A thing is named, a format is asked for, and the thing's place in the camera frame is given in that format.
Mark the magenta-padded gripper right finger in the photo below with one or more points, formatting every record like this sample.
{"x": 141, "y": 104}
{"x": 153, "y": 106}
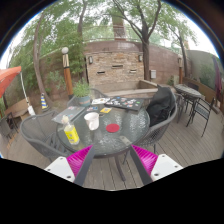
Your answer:
{"x": 166, "y": 165}

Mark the clear bottle with yellow label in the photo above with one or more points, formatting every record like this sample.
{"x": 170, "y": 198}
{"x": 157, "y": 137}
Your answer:
{"x": 71, "y": 133}

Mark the wooden bench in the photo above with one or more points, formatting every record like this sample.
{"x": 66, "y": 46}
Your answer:
{"x": 16, "y": 108}

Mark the thick dark-trunked tree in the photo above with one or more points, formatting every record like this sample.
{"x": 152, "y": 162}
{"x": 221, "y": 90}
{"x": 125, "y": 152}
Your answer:
{"x": 145, "y": 60}

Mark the closed maroon umbrella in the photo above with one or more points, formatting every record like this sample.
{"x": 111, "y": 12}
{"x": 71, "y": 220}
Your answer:
{"x": 218, "y": 80}

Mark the small round patio table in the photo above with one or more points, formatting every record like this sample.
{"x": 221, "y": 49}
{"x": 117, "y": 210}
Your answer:
{"x": 186, "y": 90}

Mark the leaning brown-trunked tree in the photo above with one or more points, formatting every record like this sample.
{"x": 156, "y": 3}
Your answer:
{"x": 36, "y": 66}

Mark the grey wall box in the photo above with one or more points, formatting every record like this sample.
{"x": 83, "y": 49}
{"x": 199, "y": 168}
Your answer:
{"x": 153, "y": 74}

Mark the black laptop with stickers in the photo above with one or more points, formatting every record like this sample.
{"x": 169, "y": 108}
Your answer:
{"x": 125, "y": 103}

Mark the thin tree by wall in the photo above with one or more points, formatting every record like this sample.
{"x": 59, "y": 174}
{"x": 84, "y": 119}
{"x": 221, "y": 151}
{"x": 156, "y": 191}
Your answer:
{"x": 183, "y": 56}

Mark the black folding chair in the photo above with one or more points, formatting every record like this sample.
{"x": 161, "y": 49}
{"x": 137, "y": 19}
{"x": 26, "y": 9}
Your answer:
{"x": 5, "y": 128}

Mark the yellow card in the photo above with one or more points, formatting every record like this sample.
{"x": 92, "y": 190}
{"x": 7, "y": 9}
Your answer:
{"x": 106, "y": 110}

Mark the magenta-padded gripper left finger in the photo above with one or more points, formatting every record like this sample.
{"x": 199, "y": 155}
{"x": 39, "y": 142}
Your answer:
{"x": 60, "y": 166}

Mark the orange patio umbrella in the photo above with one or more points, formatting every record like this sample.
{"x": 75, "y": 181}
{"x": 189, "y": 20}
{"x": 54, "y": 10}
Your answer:
{"x": 8, "y": 76}

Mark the white sticker sheet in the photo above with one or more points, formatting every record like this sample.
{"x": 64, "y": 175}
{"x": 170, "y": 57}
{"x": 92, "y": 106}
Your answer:
{"x": 100, "y": 101}

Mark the black metal patio chair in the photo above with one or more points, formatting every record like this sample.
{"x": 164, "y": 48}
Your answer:
{"x": 201, "y": 110}

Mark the green plant in blue pot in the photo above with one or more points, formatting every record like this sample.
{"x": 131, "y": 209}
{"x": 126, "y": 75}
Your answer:
{"x": 83, "y": 99}

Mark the black backpack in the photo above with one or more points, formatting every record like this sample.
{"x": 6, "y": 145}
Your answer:
{"x": 161, "y": 106}

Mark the white mug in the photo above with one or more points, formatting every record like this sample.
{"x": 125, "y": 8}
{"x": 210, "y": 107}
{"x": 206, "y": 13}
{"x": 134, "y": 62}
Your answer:
{"x": 92, "y": 121}

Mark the striped traffic cone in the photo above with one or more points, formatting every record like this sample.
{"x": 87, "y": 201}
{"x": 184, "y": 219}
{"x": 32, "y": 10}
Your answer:
{"x": 44, "y": 103}

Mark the blue card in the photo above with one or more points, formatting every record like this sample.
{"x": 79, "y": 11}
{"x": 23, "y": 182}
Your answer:
{"x": 92, "y": 108}

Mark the wooden lamp post white globe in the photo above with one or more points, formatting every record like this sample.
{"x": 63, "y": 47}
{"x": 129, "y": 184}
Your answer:
{"x": 67, "y": 80}

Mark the flat round red coaster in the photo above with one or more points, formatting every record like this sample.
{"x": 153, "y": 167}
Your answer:
{"x": 112, "y": 128}

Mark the black wall lamp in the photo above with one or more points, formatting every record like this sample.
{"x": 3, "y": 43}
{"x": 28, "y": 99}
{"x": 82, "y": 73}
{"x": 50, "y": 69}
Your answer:
{"x": 140, "y": 58}
{"x": 90, "y": 60}

